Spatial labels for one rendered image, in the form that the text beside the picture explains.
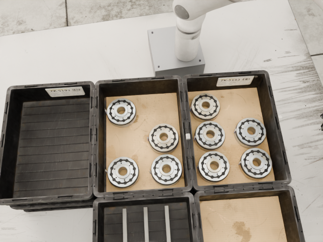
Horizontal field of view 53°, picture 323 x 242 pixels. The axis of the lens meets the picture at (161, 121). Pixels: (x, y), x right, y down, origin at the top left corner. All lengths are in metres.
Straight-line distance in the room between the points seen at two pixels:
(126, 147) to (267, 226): 0.53
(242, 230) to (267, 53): 0.78
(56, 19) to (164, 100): 1.56
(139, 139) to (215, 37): 0.63
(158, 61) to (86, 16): 1.33
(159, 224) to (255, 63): 0.80
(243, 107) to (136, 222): 0.55
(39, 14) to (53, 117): 1.53
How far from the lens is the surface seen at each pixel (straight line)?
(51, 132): 1.22
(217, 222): 1.09
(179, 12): 1.08
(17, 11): 2.75
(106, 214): 1.10
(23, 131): 1.26
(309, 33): 2.60
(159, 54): 1.33
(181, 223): 1.08
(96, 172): 1.04
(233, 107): 1.21
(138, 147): 1.13
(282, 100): 1.42
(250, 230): 1.11
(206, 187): 1.00
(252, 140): 1.14
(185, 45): 1.22
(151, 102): 1.19
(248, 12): 1.64
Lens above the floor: 1.91
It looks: 68 degrees down
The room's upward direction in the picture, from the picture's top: 2 degrees counter-clockwise
